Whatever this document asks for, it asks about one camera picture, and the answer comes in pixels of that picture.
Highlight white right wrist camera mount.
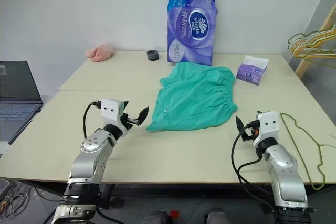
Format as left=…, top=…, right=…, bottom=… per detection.
left=256, top=111, right=280, bottom=146

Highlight light green wire hanger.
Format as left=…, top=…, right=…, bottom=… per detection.
left=302, top=47, right=336, bottom=66

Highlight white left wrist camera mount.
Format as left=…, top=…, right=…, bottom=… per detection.
left=100, top=99, right=124, bottom=125

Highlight yellow wire hanger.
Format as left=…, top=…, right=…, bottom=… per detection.
left=292, top=24, right=336, bottom=59

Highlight purple Vinda tissue multipack bag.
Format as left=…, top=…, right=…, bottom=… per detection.
left=165, top=0, right=219, bottom=66

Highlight dark grey rounded shape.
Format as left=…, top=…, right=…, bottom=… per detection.
left=204, top=207, right=232, bottom=224

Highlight green shorts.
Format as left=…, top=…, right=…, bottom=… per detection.
left=145, top=62, right=239, bottom=133

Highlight small purple tissue box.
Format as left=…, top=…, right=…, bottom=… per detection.
left=235, top=55, right=270, bottom=87

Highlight grey tangled floor cables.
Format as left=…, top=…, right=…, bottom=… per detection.
left=0, top=179, right=34, bottom=210

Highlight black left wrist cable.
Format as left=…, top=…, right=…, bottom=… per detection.
left=83, top=100, right=102, bottom=138

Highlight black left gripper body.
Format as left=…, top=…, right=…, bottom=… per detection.
left=121, top=113, right=139, bottom=132

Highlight olive green wire hanger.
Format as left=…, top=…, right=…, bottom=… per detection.
left=280, top=112, right=327, bottom=190

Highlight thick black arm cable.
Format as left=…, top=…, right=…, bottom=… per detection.
left=95, top=202, right=119, bottom=224

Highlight grey open laptop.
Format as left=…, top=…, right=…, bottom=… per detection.
left=0, top=60, right=44, bottom=145

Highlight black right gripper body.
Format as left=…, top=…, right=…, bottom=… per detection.
left=241, top=120, right=261, bottom=142

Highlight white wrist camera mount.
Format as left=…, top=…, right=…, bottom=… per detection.
left=256, top=111, right=280, bottom=146
left=100, top=99, right=124, bottom=125

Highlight pink crumpled cloth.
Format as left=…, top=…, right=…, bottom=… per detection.
left=85, top=44, right=115, bottom=63

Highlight black round tape roll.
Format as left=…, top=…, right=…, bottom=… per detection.
left=146, top=49, right=160, bottom=62

